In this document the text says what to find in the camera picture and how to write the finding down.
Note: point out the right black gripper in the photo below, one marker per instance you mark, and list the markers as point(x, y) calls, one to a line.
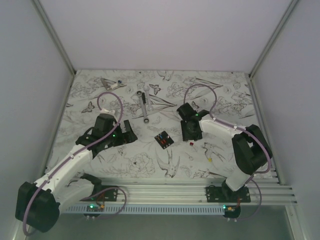
point(186, 136)

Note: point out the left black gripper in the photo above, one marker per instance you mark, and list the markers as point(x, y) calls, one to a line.
point(124, 137)

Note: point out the black fuse box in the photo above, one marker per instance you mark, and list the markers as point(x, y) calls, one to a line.
point(164, 139)

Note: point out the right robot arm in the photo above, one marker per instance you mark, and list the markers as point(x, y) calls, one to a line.
point(250, 148)

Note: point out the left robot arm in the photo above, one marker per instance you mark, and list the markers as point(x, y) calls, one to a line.
point(39, 204)

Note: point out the silver ratchet wrench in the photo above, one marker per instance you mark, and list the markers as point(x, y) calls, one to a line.
point(143, 107)

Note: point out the floral patterned mat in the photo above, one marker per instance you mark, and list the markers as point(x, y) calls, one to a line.
point(225, 93)

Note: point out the left controller board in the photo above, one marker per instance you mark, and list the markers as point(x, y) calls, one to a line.
point(93, 208)

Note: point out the controller board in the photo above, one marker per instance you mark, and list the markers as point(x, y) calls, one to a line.
point(232, 211)
point(93, 208)

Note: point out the right controller board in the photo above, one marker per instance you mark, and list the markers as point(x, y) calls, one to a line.
point(232, 211)

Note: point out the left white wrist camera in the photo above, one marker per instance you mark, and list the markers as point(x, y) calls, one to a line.
point(106, 111)

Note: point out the aluminium rail frame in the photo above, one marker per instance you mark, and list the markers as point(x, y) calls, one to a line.
point(192, 190)

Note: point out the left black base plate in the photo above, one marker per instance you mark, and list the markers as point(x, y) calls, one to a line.
point(107, 193)

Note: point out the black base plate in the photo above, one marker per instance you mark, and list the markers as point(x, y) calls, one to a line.
point(222, 194)
point(107, 193)

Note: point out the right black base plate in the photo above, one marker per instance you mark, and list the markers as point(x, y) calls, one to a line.
point(222, 194)

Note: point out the white slotted cable duct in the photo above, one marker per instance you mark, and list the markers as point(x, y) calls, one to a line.
point(150, 209)

